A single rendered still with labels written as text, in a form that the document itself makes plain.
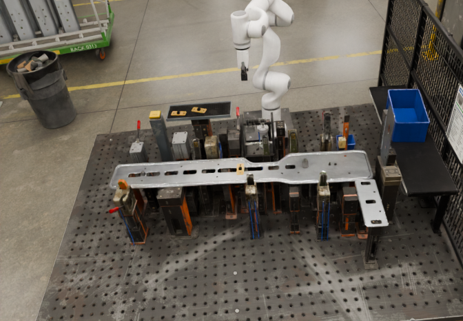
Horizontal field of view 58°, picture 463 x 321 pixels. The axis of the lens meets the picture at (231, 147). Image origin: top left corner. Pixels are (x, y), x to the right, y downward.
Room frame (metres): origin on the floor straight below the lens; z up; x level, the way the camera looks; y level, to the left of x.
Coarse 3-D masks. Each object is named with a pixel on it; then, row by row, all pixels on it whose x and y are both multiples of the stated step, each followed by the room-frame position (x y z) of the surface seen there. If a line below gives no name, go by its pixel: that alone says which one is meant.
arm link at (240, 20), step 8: (232, 16) 1.83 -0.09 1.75; (240, 16) 1.82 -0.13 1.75; (248, 16) 1.83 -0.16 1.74; (232, 24) 1.83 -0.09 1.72; (240, 24) 1.81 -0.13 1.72; (248, 24) 1.80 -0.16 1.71; (232, 32) 1.84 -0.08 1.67; (240, 32) 1.80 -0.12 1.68; (240, 40) 1.81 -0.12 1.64; (248, 40) 1.81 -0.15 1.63
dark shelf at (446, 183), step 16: (384, 96) 2.03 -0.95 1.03; (400, 144) 1.60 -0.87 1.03; (416, 144) 1.58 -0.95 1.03; (432, 144) 1.56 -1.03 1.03; (400, 160) 1.48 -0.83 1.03; (416, 160) 1.46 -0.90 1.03; (432, 160) 1.45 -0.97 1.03; (416, 176) 1.36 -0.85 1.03; (432, 176) 1.34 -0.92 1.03; (448, 176) 1.33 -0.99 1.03; (416, 192) 1.26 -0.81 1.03; (432, 192) 1.25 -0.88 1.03; (448, 192) 1.24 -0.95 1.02
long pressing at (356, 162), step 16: (192, 160) 1.74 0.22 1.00; (208, 160) 1.72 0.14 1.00; (224, 160) 1.71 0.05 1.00; (240, 160) 1.69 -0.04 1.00; (288, 160) 1.63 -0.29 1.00; (320, 160) 1.59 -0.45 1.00; (336, 160) 1.58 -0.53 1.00; (352, 160) 1.56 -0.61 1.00; (368, 160) 1.55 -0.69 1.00; (112, 176) 1.72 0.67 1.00; (144, 176) 1.68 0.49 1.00; (160, 176) 1.66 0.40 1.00; (176, 176) 1.64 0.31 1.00; (192, 176) 1.62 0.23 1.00; (208, 176) 1.60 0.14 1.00; (224, 176) 1.59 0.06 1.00; (240, 176) 1.57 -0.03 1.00; (256, 176) 1.55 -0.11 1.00; (272, 176) 1.53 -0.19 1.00; (288, 176) 1.52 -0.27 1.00; (304, 176) 1.50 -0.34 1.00; (336, 176) 1.46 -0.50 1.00; (352, 176) 1.45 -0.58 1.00; (368, 176) 1.43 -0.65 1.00
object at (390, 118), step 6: (390, 108) 1.53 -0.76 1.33; (390, 114) 1.52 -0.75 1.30; (390, 120) 1.50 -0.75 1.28; (384, 126) 1.56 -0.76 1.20; (390, 126) 1.49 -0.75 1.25; (384, 132) 1.55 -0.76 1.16; (390, 132) 1.48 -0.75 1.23; (384, 138) 1.54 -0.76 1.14; (390, 138) 1.45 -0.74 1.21; (384, 144) 1.53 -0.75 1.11; (390, 144) 1.45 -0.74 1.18; (384, 150) 1.51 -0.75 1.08; (384, 156) 1.50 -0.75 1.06; (384, 162) 1.48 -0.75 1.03
